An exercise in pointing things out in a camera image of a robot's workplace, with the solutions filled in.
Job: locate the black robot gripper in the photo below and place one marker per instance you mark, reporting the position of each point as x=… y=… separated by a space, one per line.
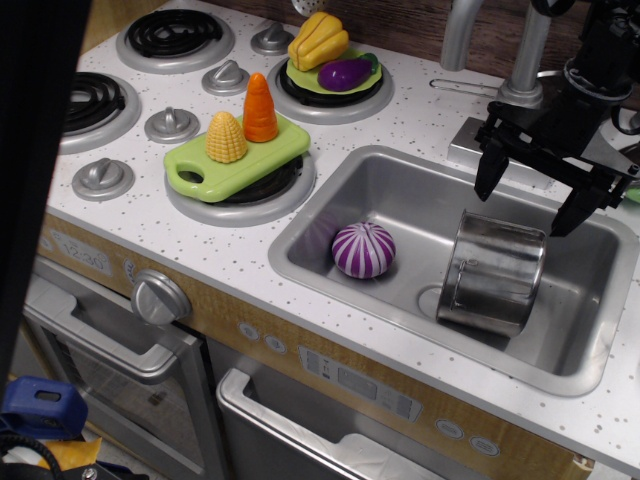
x=560 y=141

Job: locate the stainless steel pot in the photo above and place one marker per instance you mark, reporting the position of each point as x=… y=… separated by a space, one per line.
x=493 y=275

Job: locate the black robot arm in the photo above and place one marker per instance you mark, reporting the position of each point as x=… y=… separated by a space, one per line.
x=610 y=33

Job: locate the grey metal sink basin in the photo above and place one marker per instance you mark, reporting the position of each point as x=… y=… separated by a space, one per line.
x=566 y=342

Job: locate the silver toy faucet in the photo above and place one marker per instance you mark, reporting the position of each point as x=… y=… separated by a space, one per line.
x=523 y=88

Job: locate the purple white striped toy onion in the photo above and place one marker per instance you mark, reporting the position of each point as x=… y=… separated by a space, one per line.
x=363 y=250

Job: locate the back right stove burner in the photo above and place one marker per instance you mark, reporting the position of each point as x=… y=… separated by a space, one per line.
x=324 y=109

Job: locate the stove burner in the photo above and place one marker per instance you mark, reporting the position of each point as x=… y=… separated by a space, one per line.
x=324 y=109
x=102 y=108
x=263 y=201
x=174 y=41

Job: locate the purple toy eggplant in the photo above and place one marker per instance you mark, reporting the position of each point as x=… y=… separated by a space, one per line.
x=347 y=74

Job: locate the green toy plate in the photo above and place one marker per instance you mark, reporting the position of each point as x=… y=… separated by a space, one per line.
x=308 y=80

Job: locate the yellow toy bell pepper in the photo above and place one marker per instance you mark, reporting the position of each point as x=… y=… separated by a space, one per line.
x=321 y=39

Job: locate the front right stove burner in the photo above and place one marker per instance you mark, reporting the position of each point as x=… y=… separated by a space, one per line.
x=263 y=201

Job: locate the orange toy carrot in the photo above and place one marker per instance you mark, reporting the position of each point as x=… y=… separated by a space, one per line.
x=260 y=122

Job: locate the grey stove knob back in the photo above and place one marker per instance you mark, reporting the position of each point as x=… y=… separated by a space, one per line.
x=272 y=41

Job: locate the grey stove knob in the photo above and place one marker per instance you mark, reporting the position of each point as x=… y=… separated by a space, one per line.
x=228 y=79
x=272 y=41
x=171 y=126
x=103 y=180

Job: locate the yellow toy corn cob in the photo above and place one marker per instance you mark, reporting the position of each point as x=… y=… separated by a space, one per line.
x=225 y=141

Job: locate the green toy cutting board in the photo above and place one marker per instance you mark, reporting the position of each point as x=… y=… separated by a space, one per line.
x=191 y=172

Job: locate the grey stove knob middle right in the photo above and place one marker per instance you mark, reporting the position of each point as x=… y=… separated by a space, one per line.
x=228 y=79

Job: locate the grey dishwasher door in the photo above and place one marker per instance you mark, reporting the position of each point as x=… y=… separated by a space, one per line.
x=278 y=428

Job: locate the grey stove knob middle left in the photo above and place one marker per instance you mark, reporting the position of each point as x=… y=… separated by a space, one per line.
x=171 y=126

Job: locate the back left stove burner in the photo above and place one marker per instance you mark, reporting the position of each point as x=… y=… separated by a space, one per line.
x=174 y=41

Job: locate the grey oven dial knob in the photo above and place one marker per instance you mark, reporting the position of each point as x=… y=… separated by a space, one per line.
x=158 y=300

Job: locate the grey stove knob front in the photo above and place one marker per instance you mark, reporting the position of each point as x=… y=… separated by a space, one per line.
x=103 y=180

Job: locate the grey oven door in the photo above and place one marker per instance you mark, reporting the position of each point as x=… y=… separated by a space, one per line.
x=146 y=386

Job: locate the front left stove burner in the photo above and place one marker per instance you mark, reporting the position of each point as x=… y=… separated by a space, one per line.
x=102 y=108

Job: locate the blue clamp tool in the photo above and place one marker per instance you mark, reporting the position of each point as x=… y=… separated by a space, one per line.
x=43 y=409

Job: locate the silver faucet handle post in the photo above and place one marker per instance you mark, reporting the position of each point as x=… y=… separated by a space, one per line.
x=458 y=32

